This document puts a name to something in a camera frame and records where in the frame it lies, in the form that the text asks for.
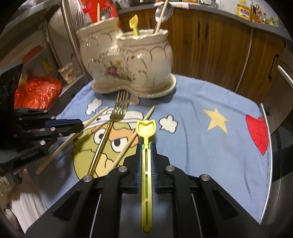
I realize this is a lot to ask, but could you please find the gold fork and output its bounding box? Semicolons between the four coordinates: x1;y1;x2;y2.
88;89;129;177

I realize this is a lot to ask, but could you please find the wooden chopstick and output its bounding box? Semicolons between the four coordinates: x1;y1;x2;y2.
109;106;155;171
97;3;100;22
36;107;108;175
154;0;168;34

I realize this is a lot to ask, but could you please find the silver fork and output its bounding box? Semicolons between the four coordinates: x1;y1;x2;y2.
76;11;91;30

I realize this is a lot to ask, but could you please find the flower-shaped silver spoon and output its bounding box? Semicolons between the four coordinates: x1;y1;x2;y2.
100;9;111;20

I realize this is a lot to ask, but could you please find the large silver spoon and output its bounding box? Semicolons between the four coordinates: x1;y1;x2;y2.
153;3;173;34

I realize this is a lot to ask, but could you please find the red bag on shelf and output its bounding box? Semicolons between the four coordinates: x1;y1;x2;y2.
14;76;62;110

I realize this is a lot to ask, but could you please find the plastic cup with straw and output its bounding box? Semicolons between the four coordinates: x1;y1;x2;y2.
58;62;77;84

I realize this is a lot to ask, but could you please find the blue cartoon cloth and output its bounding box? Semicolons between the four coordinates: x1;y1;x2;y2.
29;76;268;221

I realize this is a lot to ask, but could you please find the metal shelf rack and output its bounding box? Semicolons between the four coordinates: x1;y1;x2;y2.
1;1;91;94

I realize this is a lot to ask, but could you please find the cream ceramic utensil holder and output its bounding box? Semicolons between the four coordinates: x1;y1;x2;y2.
77;17;177;98

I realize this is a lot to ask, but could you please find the white plastic bag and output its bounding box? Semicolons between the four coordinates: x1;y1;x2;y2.
50;5;78;39

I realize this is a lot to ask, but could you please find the hanging red plastic bag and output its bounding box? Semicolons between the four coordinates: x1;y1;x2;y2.
79;0;118;23

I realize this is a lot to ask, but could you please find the wooden knife block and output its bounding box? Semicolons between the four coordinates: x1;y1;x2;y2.
250;12;260;22

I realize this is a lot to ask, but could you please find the yellow oil bottle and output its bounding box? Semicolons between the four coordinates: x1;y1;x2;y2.
237;4;251;21

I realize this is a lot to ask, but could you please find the steel oven handle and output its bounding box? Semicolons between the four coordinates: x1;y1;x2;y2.
259;103;273;225

